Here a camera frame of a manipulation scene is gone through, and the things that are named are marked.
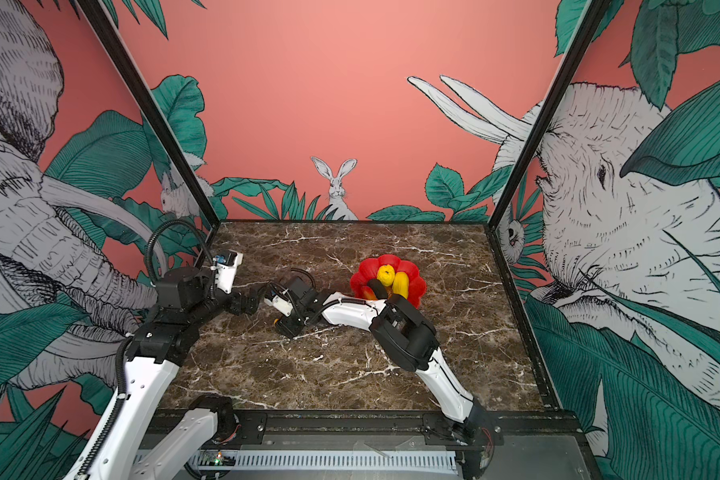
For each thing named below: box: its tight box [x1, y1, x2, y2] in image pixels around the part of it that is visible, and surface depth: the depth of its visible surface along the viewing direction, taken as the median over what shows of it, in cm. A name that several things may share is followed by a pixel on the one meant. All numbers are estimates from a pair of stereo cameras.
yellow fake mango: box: [392, 271, 409, 299], surface depth 100 cm
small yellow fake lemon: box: [377, 264, 395, 287], surface depth 100 cm
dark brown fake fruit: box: [368, 278, 388, 300], surface depth 100 cm
